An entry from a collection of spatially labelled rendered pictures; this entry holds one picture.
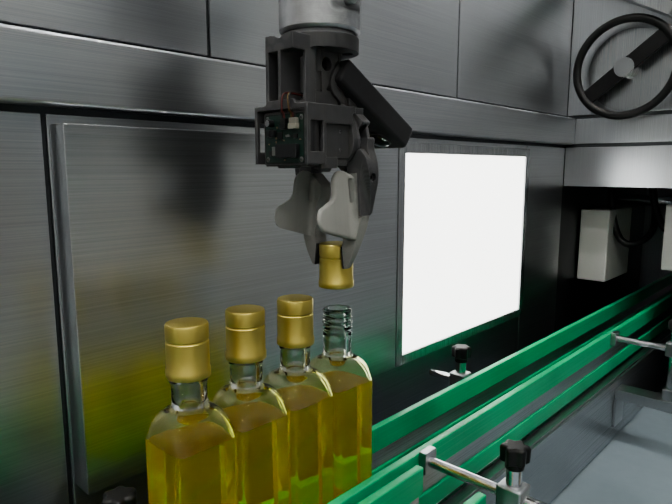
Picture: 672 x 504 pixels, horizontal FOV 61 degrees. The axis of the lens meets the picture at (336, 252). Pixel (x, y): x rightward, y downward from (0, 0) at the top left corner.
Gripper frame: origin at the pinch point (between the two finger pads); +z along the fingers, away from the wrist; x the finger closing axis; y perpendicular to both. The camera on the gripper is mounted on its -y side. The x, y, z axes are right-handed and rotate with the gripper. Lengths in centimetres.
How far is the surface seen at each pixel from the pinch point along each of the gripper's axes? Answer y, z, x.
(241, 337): 12.7, 5.8, 1.2
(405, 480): -3.7, 23.5, 6.4
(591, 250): -106, 12, -12
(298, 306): 6.6, 4.1, 1.6
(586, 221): -106, 5, -14
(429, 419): -22.1, 26.2, -3.2
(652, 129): -94, -16, 3
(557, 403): -48, 30, 4
